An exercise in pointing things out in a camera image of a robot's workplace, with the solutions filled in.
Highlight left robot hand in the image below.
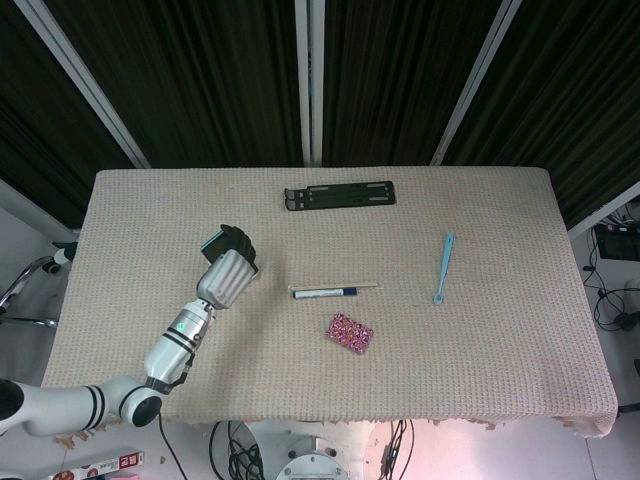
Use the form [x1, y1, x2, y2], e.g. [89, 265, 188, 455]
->
[195, 225, 263, 310]

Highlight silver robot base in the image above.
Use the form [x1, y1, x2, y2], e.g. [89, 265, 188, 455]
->
[248, 420, 382, 480]

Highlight black folded laptop stand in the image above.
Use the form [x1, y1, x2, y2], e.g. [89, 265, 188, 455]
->
[283, 180, 398, 213]

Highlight white blue marker pen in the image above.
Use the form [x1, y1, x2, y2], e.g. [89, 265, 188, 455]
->
[291, 286, 361, 302]

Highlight red patterned card deck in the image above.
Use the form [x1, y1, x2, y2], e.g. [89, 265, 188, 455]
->
[324, 312, 375, 355]

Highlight thin wooden stick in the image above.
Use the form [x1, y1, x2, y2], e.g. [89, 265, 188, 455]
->
[289, 281, 383, 292]

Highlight chrome office chair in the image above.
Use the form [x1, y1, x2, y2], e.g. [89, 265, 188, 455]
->
[0, 241, 79, 329]

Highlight beige woven tablecloth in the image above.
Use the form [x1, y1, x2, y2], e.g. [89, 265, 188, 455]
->
[40, 166, 620, 439]

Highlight dark curtain panel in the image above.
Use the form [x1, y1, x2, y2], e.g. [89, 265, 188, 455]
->
[321, 0, 502, 167]
[43, 0, 307, 169]
[0, 0, 137, 229]
[441, 0, 640, 229]

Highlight light blue toothbrush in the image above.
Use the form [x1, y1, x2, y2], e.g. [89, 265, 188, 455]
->
[431, 231, 456, 306]

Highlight printed cardboard box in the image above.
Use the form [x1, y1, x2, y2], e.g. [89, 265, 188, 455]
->
[53, 449, 146, 480]

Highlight black electronic device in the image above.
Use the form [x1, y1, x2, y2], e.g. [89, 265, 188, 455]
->
[596, 223, 640, 261]

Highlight black cable bundle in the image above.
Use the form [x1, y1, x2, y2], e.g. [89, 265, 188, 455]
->
[208, 419, 267, 480]

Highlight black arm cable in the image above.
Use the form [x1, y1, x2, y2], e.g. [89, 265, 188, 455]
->
[158, 413, 187, 480]

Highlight white frame post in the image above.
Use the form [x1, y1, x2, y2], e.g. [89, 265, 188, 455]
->
[429, 0, 524, 167]
[12, 0, 152, 169]
[293, 0, 327, 168]

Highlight black cables under table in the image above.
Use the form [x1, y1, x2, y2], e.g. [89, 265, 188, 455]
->
[378, 418, 416, 480]

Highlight black floor cables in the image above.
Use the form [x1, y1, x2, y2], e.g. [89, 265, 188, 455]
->
[581, 234, 634, 332]

